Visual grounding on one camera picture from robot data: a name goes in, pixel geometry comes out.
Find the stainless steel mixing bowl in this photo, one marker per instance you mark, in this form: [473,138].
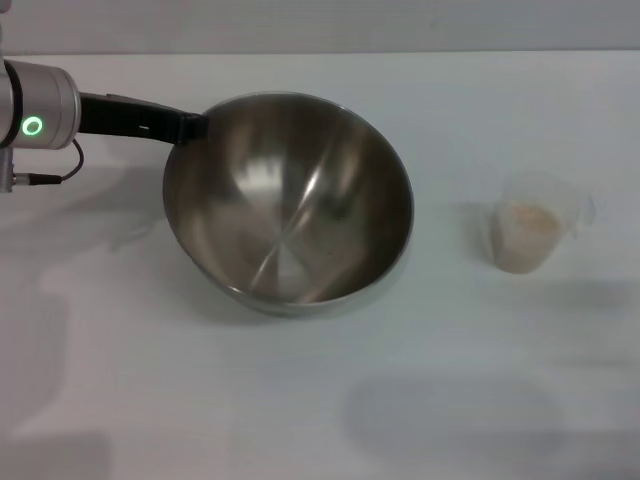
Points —
[290,200]

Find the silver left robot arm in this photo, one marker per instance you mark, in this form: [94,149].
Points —
[40,105]

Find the clear plastic measuring cup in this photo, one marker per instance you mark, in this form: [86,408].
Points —
[512,250]

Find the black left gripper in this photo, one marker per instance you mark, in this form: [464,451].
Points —
[125,117]

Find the white rice grains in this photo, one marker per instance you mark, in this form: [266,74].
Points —
[532,217]

